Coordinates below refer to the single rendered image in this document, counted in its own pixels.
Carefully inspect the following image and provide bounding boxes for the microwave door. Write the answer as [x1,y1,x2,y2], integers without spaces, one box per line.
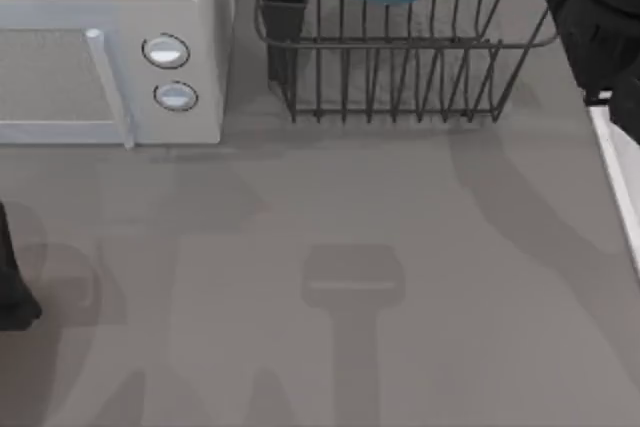
[0,26,137,149]

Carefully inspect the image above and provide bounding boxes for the pale microwave door handle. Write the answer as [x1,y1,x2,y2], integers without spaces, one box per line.
[83,28,137,150]

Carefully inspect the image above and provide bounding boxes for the large round microwave knob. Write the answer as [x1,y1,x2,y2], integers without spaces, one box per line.
[141,32,192,71]

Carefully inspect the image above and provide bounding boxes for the small round microwave knob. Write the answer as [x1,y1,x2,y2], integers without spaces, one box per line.
[152,80,200,113]

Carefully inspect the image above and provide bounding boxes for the dark wire dish rack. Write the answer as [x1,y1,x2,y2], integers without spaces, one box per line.
[252,0,561,125]

